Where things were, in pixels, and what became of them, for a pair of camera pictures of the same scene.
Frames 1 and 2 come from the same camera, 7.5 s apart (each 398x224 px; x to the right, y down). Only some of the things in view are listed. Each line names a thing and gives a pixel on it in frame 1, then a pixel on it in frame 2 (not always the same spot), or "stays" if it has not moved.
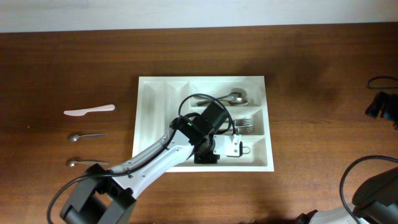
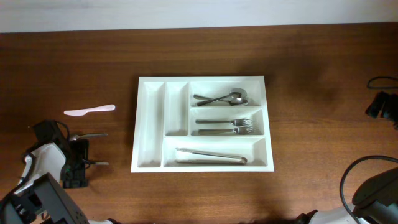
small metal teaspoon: (75, 137) stays
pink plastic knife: (82, 112) stays
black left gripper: (208, 154) → (72, 180)
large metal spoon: (235, 94) stays
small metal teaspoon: (72, 162) stays
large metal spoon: (239, 101) → (234, 95)
